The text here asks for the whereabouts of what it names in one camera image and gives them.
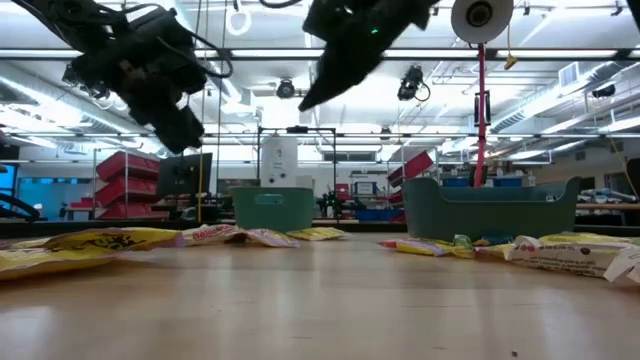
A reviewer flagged white air vent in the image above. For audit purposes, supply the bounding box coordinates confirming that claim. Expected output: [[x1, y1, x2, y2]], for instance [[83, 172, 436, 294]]
[[557, 61, 582, 90]]

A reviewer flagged white ring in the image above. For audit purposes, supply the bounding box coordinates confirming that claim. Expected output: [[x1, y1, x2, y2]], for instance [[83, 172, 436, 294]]
[[224, 3, 253, 38]]

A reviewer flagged black camera with cable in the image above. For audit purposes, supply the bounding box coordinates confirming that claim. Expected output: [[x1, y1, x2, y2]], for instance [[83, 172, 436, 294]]
[[396, 64, 433, 104]]

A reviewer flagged red storage bin rack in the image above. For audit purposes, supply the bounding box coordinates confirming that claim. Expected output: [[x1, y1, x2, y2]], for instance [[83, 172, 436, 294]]
[[94, 151, 171, 220]]

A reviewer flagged blue wrapped candy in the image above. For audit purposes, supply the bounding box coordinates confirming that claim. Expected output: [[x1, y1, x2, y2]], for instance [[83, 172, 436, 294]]
[[473, 234, 515, 248]]

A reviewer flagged dark teal plastic bin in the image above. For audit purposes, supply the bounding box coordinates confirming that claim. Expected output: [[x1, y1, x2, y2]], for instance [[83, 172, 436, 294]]
[[400, 175, 583, 244]]

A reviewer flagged black computer monitor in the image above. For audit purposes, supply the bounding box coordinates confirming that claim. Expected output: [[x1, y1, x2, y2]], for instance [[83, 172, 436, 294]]
[[155, 152, 214, 200]]

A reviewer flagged blue storage bin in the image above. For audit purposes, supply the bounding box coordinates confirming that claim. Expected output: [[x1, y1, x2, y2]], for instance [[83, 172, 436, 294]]
[[353, 208, 402, 224]]

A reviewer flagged black dome camera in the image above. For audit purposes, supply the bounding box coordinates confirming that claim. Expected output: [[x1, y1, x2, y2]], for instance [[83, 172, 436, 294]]
[[275, 77, 297, 101]]

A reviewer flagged light teal plastic bin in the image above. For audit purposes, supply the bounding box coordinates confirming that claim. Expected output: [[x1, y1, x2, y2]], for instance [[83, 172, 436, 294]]
[[229, 186, 316, 233]]

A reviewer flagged red plastic bin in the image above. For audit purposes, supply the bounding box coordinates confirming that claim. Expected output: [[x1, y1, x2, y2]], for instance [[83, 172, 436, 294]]
[[386, 149, 436, 185]]

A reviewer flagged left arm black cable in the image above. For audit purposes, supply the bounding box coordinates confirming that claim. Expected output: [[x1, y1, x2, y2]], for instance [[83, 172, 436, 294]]
[[157, 17, 235, 80]]

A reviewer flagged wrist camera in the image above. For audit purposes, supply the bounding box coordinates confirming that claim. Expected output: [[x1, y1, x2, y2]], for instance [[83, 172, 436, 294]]
[[301, 0, 351, 42], [124, 5, 177, 49]]

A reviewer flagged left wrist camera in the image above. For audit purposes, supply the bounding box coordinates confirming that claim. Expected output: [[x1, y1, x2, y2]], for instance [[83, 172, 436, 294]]
[[124, 5, 177, 49]]

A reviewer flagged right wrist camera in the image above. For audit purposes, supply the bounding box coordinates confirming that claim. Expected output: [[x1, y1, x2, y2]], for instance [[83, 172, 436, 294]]
[[301, 0, 351, 42]]

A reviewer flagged white cylindrical tank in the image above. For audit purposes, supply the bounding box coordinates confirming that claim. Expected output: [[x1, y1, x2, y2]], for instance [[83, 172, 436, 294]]
[[260, 135, 300, 190]]

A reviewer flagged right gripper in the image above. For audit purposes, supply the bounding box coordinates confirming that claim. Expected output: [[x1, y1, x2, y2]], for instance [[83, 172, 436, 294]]
[[297, 0, 442, 113]]

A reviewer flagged black curved hose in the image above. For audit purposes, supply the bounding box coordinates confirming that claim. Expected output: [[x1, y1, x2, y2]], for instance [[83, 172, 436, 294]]
[[0, 191, 42, 224]]

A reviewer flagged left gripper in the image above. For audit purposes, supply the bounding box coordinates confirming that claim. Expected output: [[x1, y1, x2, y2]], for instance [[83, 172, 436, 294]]
[[69, 28, 209, 155]]

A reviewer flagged black frame beam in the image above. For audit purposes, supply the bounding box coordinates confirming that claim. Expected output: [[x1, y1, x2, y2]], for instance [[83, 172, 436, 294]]
[[0, 47, 640, 63]]

